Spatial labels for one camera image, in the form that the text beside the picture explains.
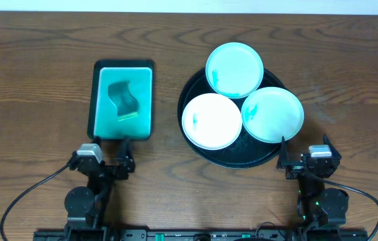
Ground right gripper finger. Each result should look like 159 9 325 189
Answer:
322 134 338 155
278 136 289 161

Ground mint green plate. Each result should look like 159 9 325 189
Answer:
241 87 304 143
205 42 264 98

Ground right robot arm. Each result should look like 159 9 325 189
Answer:
276 135 349 240

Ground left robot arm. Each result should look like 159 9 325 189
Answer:
64 138 135 240

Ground rectangular dark green tray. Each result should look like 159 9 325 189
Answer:
87 59 155 141

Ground white plate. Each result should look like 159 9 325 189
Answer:
181 93 242 151

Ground dark green sponge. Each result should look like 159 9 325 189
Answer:
108 81 139 121

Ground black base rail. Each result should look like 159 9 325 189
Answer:
33 228 369 241

